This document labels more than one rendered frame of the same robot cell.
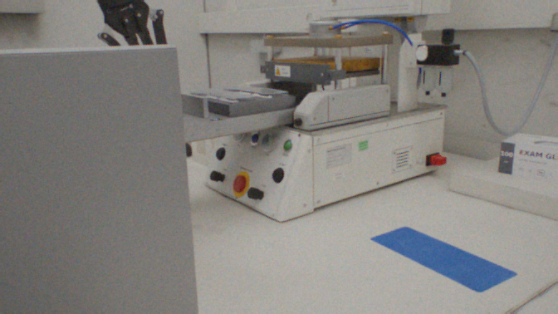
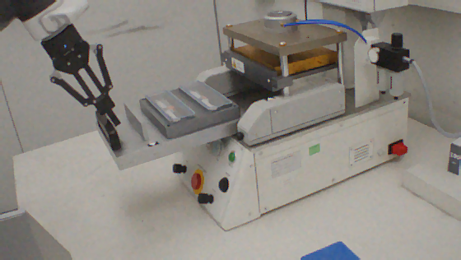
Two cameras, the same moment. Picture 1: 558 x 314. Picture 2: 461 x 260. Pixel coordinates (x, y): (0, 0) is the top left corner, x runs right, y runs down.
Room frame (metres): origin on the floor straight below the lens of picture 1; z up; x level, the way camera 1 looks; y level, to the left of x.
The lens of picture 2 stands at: (0.12, -0.22, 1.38)
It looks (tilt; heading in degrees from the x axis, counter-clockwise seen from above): 26 degrees down; 14
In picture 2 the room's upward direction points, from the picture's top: 7 degrees counter-clockwise
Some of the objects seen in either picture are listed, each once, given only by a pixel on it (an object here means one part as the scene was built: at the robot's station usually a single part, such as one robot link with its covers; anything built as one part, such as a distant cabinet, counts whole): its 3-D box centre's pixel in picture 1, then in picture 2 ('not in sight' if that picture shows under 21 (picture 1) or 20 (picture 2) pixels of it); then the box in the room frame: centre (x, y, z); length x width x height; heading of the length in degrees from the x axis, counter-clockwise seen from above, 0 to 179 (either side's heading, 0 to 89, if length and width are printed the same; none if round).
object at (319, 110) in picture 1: (341, 105); (291, 112); (1.05, -0.13, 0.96); 0.26 x 0.05 x 0.07; 127
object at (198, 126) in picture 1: (219, 109); (167, 118); (1.02, 0.13, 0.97); 0.30 x 0.22 x 0.08; 127
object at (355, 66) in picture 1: (327, 55); (284, 47); (1.20, -0.11, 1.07); 0.22 x 0.17 x 0.10; 37
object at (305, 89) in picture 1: (271, 94); (235, 78); (1.27, 0.03, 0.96); 0.25 x 0.05 x 0.07; 127
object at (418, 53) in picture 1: (434, 62); (386, 64); (1.10, -0.35, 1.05); 0.15 x 0.05 x 0.15; 37
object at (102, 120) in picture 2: not in sight; (107, 127); (0.94, 0.24, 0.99); 0.15 x 0.02 x 0.04; 37
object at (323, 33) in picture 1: (340, 46); (297, 38); (1.21, -0.15, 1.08); 0.31 x 0.24 x 0.13; 37
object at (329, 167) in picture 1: (327, 147); (290, 136); (1.18, -0.12, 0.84); 0.53 x 0.37 x 0.17; 127
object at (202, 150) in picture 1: (227, 144); not in sight; (1.42, 0.17, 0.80); 0.19 x 0.13 x 0.09; 127
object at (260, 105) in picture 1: (237, 100); (186, 107); (1.05, 0.10, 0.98); 0.20 x 0.17 x 0.03; 37
